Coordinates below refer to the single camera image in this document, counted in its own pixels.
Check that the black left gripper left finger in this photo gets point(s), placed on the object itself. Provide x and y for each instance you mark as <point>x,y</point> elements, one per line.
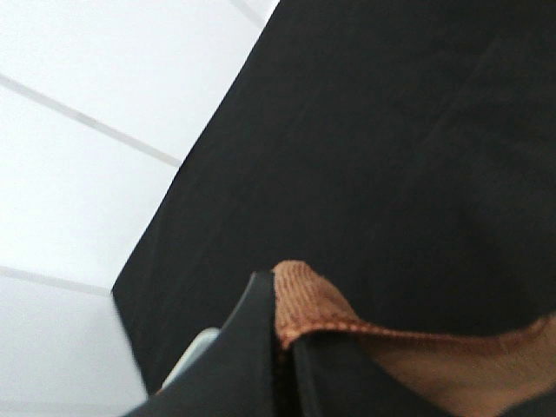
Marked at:
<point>234,375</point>

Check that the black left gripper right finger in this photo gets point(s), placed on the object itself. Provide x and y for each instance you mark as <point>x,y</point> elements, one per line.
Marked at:
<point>375,377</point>

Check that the brown microfibre towel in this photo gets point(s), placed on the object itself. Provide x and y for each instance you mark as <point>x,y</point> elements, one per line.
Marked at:
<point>307,303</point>

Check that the black table cloth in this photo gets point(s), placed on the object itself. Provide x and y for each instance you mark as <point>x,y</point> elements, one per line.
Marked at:
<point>403,149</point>

